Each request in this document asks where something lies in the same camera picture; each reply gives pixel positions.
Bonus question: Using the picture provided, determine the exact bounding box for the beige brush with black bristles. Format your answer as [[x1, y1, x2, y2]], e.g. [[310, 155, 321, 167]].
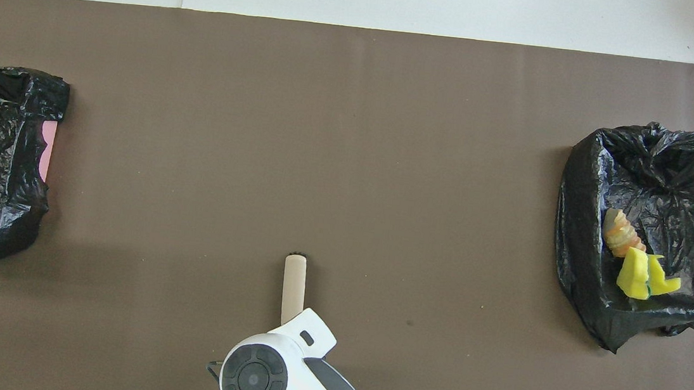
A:
[[278, 253, 311, 330]]

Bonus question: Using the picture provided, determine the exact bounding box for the yellow sponge piece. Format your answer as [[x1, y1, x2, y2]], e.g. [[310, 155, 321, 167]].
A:
[[614, 245, 656, 302], [643, 253, 685, 298]]

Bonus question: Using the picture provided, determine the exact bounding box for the black plastic trash bag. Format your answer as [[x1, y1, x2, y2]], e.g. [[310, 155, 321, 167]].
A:
[[544, 114, 694, 361], [0, 65, 72, 272]]

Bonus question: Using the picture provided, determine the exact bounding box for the pink plastic bin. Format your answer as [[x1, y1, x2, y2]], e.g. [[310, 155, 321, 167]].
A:
[[35, 119, 62, 183]]

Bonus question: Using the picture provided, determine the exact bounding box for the brown paper table mat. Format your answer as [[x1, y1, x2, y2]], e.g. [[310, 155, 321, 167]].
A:
[[0, 0, 694, 390]]

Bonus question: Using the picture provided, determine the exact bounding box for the beige crusty foam chunk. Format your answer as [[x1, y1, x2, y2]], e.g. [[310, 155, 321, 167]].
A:
[[600, 207, 651, 261]]

